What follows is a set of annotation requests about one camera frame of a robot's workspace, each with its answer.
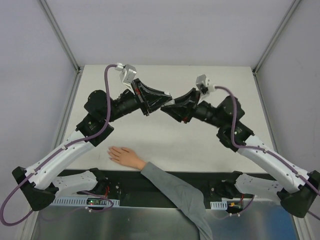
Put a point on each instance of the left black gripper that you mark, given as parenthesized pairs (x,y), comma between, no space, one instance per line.
(141,97)

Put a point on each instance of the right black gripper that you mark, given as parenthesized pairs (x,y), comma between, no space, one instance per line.
(193,105)

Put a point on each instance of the clear nail polish bottle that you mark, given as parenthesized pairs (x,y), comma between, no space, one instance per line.
(170,102)

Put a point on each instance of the grey sleeved forearm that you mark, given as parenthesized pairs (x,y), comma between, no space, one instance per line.
(184,196)

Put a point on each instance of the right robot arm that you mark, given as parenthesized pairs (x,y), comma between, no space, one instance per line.
(293,187)

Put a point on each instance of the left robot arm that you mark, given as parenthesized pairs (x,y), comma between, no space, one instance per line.
(41,182)

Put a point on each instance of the person's hand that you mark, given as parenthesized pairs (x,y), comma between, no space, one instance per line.
(126,157)

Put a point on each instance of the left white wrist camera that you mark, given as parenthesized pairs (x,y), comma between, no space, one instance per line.
(127,74)

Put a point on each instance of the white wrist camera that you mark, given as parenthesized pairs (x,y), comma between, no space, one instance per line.
(204,86)
(127,74)

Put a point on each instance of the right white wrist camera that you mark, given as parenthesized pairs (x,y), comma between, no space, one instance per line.
(204,86)

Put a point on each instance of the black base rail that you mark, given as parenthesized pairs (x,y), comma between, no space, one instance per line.
(133,189)

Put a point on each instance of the right white cable duct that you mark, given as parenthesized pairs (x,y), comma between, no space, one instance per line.
(219,205)

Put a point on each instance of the left aluminium frame post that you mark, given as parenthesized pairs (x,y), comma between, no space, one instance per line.
(59,34)

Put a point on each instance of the aluminium frame post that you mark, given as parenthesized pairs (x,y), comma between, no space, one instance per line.
(59,34)
(276,35)

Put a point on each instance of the right aluminium frame post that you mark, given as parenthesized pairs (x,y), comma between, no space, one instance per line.
(276,35)

